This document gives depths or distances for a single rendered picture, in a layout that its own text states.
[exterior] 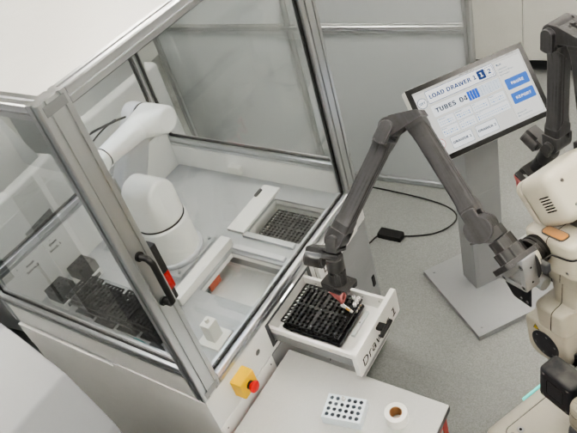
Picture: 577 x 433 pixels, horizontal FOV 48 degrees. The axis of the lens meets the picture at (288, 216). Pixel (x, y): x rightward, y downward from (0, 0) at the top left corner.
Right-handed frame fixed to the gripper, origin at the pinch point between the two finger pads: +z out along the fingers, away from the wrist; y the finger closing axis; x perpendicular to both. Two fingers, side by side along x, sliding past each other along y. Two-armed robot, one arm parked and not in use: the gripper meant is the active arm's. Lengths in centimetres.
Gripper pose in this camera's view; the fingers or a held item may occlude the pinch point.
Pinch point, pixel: (342, 301)
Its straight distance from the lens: 215.6
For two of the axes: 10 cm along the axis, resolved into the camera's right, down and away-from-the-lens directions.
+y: 7.9, 2.4, -5.7
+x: 5.9, -5.8, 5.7
